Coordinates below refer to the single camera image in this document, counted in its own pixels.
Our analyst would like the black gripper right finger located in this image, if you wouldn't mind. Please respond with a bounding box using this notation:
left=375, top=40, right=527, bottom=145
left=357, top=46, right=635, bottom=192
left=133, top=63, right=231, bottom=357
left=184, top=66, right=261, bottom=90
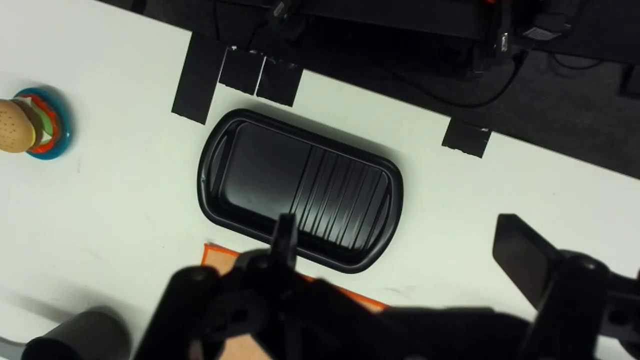
left=493, top=213, right=640, bottom=360

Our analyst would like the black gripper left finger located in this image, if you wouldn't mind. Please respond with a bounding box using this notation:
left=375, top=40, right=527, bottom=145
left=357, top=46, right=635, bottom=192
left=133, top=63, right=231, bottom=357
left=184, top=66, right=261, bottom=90
left=134, top=213, right=302, bottom=360

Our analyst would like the black grill pan tray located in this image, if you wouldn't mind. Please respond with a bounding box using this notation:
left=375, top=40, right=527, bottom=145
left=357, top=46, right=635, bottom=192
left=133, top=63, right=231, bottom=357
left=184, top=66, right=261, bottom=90
left=197, top=108, right=405, bottom=273

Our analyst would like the black cylinder object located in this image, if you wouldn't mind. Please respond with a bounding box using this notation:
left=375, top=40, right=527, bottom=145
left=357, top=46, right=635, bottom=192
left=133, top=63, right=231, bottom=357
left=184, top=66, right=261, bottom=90
left=20, top=305, right=133, bottom=360

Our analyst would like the small black tape patch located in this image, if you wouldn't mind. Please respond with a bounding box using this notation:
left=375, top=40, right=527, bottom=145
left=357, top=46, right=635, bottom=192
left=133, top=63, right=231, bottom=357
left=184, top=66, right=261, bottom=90
left=442, top=119, right=491, bottom=157

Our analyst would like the black tape square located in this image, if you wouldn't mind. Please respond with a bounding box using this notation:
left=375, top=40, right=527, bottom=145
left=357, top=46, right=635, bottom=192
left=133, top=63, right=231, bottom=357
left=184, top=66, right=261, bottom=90
left=221, top=47, right=302, bottom=105

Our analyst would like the black tape strip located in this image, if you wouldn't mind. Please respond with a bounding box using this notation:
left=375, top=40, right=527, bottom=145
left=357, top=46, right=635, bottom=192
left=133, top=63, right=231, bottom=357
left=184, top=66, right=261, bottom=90
left=173, top=33, right=226, bottom=124

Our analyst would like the teal plate under burger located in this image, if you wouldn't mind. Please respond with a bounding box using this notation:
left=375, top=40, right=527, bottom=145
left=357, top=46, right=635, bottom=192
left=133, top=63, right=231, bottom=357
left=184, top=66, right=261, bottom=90
left=14, top=86, right=75, bottom=159

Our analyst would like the toy burger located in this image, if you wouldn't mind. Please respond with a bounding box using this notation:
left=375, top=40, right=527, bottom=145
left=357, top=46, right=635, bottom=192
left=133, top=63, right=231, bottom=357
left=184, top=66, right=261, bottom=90
left=0, top=99, right=41, bottom=152

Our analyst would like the black cable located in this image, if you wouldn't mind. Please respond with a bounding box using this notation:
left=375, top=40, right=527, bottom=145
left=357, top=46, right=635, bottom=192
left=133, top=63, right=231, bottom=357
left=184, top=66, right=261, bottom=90
left=372, top=47, right=529, bottom=111

